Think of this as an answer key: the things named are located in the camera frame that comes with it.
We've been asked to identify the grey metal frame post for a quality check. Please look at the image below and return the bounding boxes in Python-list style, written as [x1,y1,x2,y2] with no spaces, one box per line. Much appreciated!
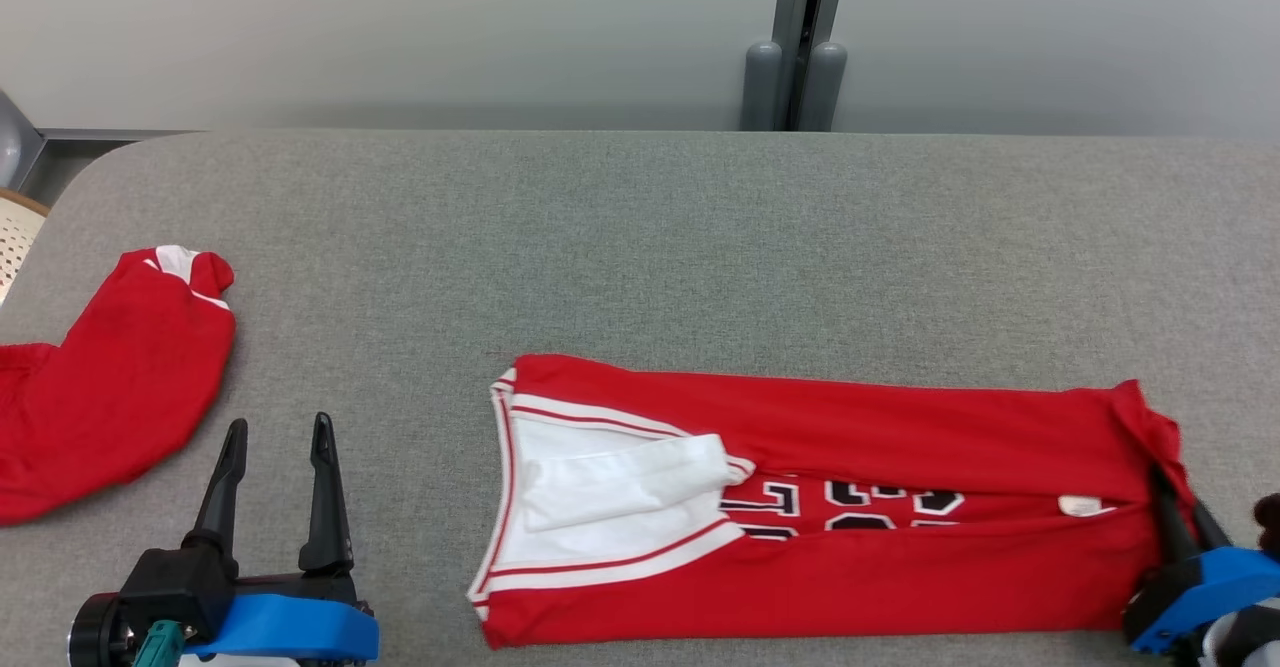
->
[0,87,46,193]

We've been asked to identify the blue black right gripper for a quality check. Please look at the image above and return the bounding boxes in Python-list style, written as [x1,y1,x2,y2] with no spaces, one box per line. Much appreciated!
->
[1122,465,1280,656]

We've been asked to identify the red basketball shorts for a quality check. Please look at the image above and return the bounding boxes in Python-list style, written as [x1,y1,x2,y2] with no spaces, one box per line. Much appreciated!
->
[0,245,237,526]

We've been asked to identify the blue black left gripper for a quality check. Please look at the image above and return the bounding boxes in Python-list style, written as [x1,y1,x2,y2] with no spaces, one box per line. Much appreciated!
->
[183,412,381,664]

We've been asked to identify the red white basketball jersey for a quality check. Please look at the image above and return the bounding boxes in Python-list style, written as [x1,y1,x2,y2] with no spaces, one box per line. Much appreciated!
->
[467,352,1196,650]

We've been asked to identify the black cylindrical left gripper motor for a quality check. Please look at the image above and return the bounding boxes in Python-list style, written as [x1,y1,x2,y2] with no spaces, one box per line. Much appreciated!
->
[68,592,136,667]

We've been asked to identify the grey rounded post foot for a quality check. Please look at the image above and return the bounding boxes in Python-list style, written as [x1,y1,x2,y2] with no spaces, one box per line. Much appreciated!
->
[805,41,848,132]
[742,41,784,132]

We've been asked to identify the cream perforated laundry basket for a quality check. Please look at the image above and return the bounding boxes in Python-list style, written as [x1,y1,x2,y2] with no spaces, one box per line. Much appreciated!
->
[0,187,49,308]

